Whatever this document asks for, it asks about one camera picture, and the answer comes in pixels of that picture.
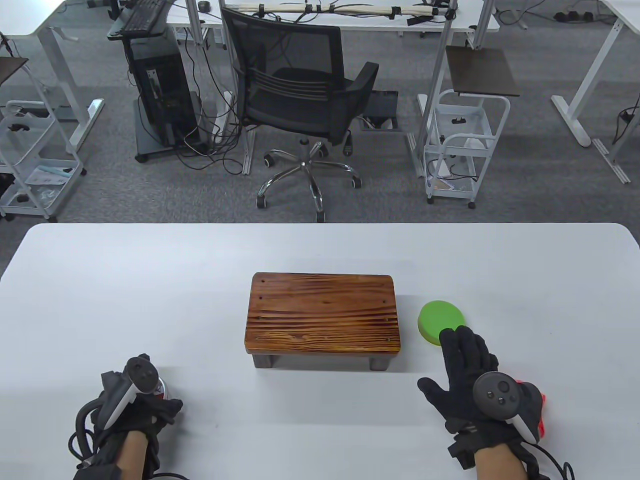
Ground person's right hand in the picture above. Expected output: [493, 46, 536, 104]
[417, 326, 546, 471]

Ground person's left hand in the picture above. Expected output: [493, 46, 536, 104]
[75, 372, 184, 442]

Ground red cloth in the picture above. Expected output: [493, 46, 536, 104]
[515, 380, 547, 443]

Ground brown wooden stool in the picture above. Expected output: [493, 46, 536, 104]
[244, 272, 402, 372]

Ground person's right forearm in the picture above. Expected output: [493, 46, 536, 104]
[472, 447, 528, 480]

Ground person's left forearm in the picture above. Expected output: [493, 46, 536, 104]
[117, 430, 151, 480]

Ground black and white controller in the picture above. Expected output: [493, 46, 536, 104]
[472, 372, 543, 443]
[102, 354, 161, 431]

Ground green round sponge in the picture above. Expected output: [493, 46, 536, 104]
[418, 300, 468, 347]

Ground white rolling cart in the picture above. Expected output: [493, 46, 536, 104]
[0, 100, 87, 222]
[422, 90, 512, 210]

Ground grey computer stand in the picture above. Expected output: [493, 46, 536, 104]
[107, 0, 208, 163]

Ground black floor socket box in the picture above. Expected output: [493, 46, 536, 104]
[361, 90, 403, 132]

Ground white power strip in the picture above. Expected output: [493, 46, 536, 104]
[212, 90, 236, 136]

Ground dark brown side table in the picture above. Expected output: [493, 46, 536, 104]
[0, 56, 30, 85]
[445, 46, 521, 97]

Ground black computer tower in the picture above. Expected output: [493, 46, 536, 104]
[129, 50, 198, 148]

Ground black mesh office chair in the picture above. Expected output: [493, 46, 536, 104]
[220, 7, 381, 223]

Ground white desk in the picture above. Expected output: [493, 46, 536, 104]
[550, 0, 640, 148]
[165, 0, 501, 33]
[0, 0, 126, 153]

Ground beige rod bundle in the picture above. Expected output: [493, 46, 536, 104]
[235, 2, 438, 16]

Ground black keyboard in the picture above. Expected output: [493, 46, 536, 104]
[120, 0, 168, 35]

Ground aluminium floor rail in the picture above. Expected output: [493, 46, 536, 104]
[592, 139, 632, 184]

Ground tangle of black cables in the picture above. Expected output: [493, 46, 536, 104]
[175, 30, 246, 176]

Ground aluminium frame post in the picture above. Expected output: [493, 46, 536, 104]
[407, 0, 461, 178]
[218, 0, 257, 176]

